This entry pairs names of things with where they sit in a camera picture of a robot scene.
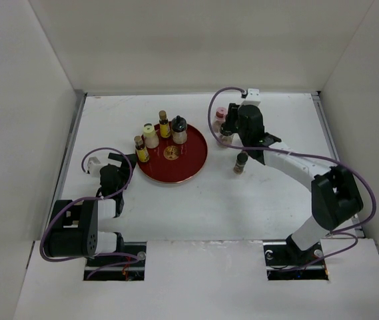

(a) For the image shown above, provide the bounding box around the black grinder salt jar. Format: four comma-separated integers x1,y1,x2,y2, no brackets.
218,124,234,148

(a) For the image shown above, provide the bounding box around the yellow label brown bottle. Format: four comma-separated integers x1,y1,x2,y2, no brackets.
134,135,150,163

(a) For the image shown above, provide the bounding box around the cream cap spice jar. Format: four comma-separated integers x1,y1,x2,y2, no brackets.
143,123,159,149

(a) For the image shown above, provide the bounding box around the black grinder pepper jar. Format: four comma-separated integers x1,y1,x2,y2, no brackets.
171,115,187,145

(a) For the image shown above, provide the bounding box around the gold cap yellow bottle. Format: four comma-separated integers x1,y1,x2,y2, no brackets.
159,110,171,139

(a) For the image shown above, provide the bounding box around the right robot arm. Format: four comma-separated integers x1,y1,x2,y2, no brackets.
220,103,364,264

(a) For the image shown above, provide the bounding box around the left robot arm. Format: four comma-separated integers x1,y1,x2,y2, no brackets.
39,153,137,266

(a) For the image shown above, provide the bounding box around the pink cap spice jar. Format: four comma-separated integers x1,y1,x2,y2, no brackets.
212,107,227,133

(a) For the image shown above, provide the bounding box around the black cap brown spice jar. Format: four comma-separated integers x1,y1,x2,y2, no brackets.
233,151,248,174

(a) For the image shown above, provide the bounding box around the red round lacquer tray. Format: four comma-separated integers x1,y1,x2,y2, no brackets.
137,125,208,183

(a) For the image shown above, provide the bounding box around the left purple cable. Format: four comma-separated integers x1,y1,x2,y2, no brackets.
39,148,142,279

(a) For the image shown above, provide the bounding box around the purple cable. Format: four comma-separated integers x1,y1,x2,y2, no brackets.
39,148,142,279
208,86,378,271

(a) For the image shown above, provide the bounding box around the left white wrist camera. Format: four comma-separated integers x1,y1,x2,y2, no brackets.
87,157,105,177

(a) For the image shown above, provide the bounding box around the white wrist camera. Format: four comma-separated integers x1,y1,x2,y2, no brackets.
243,89,261,107
87,157,105,177

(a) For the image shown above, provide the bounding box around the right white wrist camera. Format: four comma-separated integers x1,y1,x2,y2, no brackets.
243,89,261,107

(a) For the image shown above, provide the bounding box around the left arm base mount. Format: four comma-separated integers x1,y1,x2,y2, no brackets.
83,242,147,282

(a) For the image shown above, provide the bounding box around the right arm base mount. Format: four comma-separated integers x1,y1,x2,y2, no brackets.
263,241,328,281

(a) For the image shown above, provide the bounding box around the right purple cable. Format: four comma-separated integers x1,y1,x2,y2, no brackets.
208,86,378,271

